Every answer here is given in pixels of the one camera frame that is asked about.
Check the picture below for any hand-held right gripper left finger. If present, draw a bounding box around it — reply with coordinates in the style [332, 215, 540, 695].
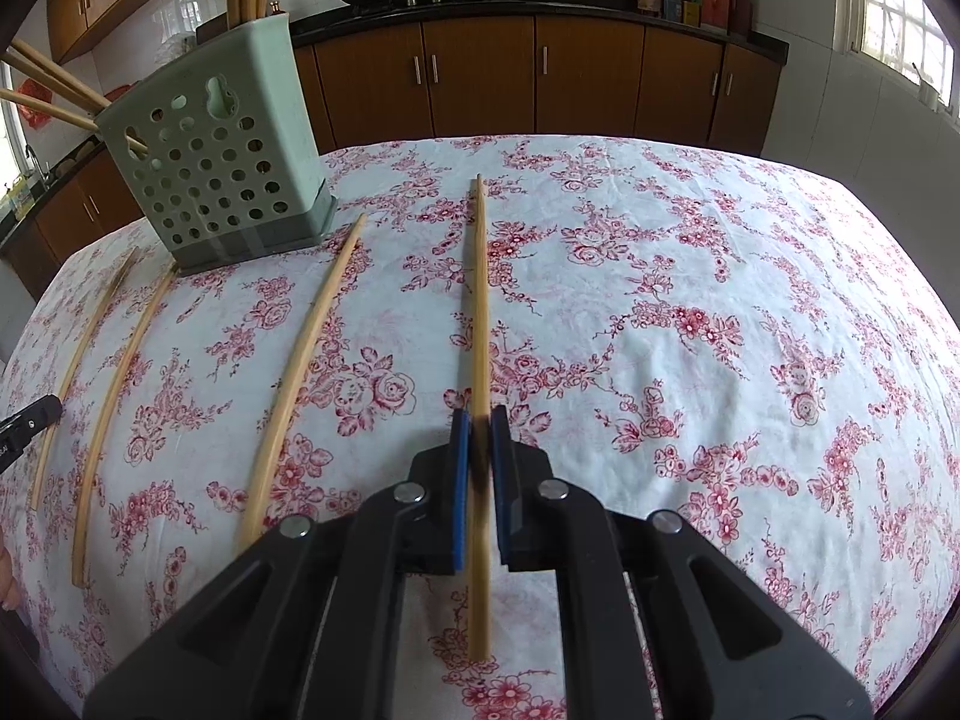
[82, 406, 473, 720]

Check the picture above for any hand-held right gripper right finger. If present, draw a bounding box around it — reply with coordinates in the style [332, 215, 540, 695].
[487, 405, 875, 720]

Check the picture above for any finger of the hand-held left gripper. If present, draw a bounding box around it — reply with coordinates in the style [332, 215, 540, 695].
[0, 394, 63, 442]

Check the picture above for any green perforated chopstick holder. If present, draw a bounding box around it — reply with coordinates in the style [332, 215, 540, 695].
[94, 11, 340, 271]

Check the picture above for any yellow detergent bottle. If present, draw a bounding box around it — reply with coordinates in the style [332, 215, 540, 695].
[0, 174, 35, 217]

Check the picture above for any red floral tablecloth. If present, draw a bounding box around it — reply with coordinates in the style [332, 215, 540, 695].
[0, 133, 960, 720]

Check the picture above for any sliding window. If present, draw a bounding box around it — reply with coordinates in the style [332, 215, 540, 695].
[0, 56, 25, 192]

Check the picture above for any hanging red plastic bag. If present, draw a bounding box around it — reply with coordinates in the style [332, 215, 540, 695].
[16, 76, 55, 122]

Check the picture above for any black kitchen countertop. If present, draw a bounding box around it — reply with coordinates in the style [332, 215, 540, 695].
[0, 0, 790, 256]

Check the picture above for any black gas stove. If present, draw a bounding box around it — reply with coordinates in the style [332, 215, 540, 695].
[330, 0, 560, 16]

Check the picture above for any white cup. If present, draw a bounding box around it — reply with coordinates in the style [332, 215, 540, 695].
[911, 61, 941, 112]

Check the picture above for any barred window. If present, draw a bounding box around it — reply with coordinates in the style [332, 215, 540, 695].
[846, 0, 960, 125]

